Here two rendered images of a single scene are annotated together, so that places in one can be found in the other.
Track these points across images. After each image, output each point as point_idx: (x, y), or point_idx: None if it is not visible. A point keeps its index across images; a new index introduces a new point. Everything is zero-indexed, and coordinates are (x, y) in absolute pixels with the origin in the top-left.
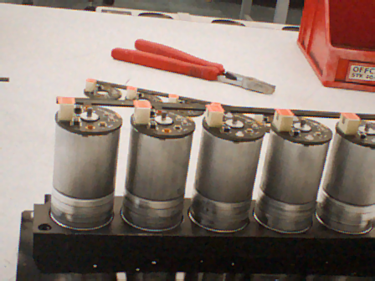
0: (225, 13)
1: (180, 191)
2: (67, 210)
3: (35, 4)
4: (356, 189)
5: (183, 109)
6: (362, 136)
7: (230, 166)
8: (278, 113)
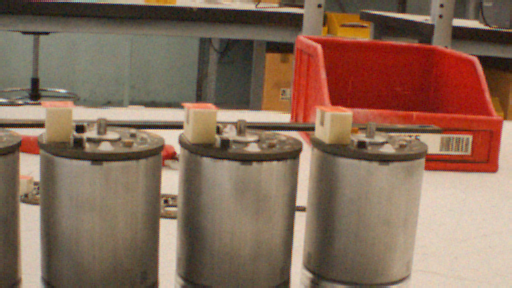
0: None
1: (2, 281)
2: None
3: None
4: (362, 252)
5: (14, 127)
6: (361, 144)
7: (93, 218)
8: (187, 107)
